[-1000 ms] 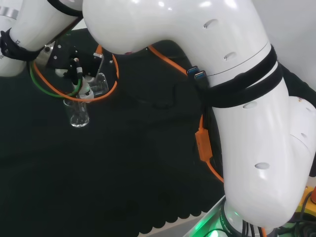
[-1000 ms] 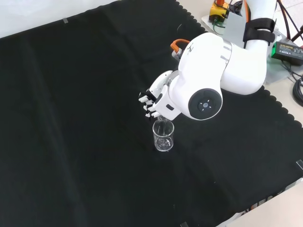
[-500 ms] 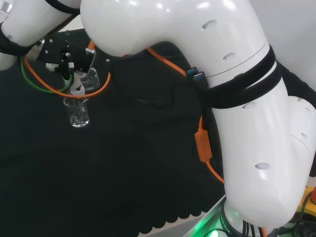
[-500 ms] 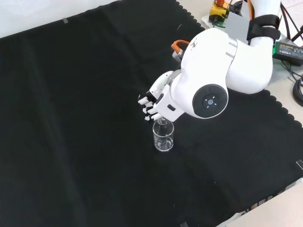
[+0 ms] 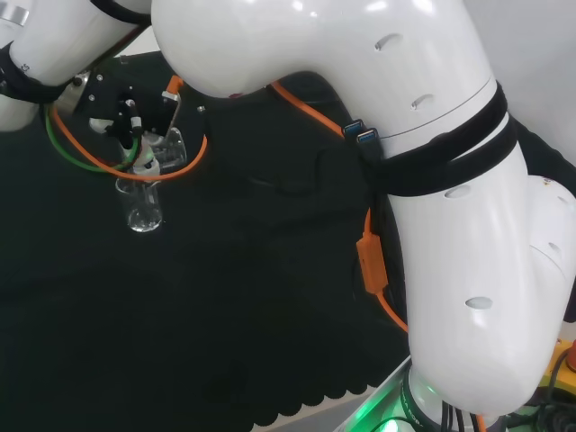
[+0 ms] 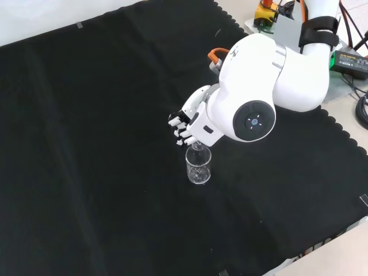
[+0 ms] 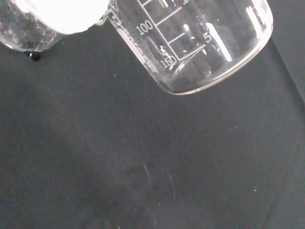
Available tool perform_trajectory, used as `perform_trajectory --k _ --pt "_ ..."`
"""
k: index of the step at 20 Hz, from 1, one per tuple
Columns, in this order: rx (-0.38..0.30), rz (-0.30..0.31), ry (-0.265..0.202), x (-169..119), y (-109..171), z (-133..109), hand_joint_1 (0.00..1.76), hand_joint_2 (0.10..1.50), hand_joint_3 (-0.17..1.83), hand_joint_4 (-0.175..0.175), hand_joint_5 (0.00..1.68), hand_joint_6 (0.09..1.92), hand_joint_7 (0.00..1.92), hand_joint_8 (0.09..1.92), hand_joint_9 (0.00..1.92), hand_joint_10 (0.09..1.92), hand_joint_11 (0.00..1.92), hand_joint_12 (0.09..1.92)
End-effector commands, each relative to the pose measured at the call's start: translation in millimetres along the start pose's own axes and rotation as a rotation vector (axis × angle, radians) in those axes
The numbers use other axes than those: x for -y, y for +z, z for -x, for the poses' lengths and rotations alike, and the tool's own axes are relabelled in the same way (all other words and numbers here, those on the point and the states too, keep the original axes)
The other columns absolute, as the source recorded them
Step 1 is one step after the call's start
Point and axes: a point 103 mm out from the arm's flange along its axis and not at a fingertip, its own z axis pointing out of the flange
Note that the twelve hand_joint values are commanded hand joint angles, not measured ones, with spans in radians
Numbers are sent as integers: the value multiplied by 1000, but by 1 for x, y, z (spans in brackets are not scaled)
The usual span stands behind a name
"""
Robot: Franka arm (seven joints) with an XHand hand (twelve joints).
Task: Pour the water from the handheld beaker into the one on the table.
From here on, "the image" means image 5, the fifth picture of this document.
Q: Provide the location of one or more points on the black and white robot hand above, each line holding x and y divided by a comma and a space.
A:
112, 103

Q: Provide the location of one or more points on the clear glass beaker with water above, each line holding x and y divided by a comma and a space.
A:
173, 150

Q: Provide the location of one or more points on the clear empty glass beaker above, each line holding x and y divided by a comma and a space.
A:
144, 218

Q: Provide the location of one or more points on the black bench cloth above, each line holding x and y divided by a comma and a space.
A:
225, 292

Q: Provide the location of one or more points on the blue USB plug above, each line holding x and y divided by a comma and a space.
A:
353, 127
367, 137

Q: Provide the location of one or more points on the yellow stop button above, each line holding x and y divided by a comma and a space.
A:
558, 364

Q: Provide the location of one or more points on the white wrist camera shell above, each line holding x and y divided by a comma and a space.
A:
100, 125

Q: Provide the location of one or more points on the grey metal base plate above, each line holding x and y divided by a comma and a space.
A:
360, 414

